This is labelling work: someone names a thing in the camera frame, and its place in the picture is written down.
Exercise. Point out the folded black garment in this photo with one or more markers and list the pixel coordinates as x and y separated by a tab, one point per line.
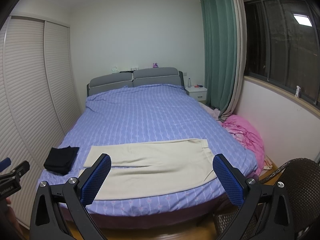
60	160

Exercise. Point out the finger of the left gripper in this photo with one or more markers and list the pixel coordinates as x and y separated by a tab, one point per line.
5	163

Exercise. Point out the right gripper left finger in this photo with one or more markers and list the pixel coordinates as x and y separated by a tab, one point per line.
47	220

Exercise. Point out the white louvered wardrobe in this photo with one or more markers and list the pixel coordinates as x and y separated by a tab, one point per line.
39	104

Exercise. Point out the left hand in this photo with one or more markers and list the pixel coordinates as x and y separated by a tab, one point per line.
10	228

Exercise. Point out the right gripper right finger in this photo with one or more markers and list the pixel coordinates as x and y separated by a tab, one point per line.
270	203

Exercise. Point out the pink blanket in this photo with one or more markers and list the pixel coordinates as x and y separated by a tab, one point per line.
242	131

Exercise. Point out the dark framed window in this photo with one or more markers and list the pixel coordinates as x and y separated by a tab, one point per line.
283	45

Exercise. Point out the cream white pants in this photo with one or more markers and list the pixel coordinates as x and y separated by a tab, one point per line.
156	168

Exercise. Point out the purple floral bed sheet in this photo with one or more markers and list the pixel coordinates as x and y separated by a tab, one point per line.
152	113

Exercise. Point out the small white windowsill figure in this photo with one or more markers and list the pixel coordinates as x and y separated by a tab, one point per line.
298	91

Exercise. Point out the green curtain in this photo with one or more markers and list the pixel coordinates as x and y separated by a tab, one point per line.
220	51

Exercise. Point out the white nightstand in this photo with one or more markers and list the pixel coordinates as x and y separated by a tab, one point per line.
197	93

